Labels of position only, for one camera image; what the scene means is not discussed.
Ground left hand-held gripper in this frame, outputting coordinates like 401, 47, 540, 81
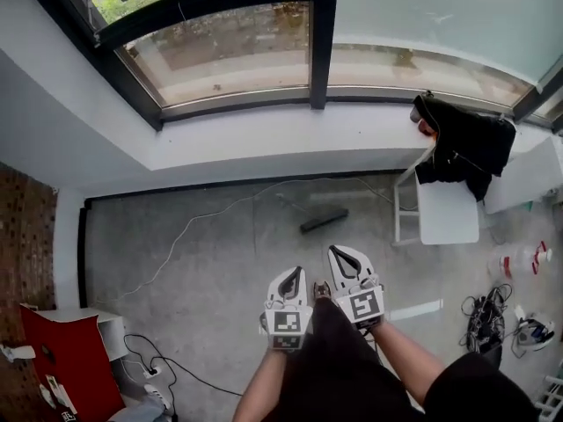
258, 264, 317, 353

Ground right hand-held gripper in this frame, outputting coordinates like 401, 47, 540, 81
326, 243, 388, 332

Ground person's left forearm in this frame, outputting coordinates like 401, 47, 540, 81
230, 348, 290, 422

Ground person's right forearm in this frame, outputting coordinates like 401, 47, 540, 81
372, 320, 446, 407

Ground person's black trousers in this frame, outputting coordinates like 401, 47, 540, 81
280, 296, 424, 422

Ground white chair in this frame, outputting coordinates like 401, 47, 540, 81
391, 146, 481, 249

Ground clear plastic jug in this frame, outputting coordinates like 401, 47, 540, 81
486, 240, 554, 281

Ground black jacket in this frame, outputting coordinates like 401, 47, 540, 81
410, 91, 517, 202

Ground person's black shirt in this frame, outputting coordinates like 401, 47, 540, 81
423, 351, 543, 422

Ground white table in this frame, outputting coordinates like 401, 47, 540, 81
36, 307, 128, 363

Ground white clothes iron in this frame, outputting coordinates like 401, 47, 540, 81
513, 316, 557, 353

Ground red cabinet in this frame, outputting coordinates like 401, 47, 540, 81
18, 303, 128, 422

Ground white rack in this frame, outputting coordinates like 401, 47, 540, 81
533, 373, 563, 422

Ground white paper cards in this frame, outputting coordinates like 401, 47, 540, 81
37, 373, 79, 418

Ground white floor cable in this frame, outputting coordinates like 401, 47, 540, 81
94, 175, 419, 306

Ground black floor cable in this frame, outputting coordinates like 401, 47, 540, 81
121, 332, 244, 418

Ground tangle of black cables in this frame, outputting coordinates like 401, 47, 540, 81
458, 282, 515, 354

